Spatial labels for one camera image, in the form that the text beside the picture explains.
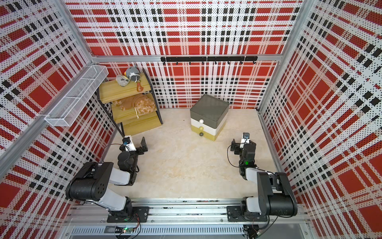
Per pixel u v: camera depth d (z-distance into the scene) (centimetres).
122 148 80
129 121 111
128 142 75
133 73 86
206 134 99
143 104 88
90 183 46
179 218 74
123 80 84
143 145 83
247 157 68
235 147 82
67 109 70
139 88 86
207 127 94
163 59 88
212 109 93
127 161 69
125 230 69
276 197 43
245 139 77
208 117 84
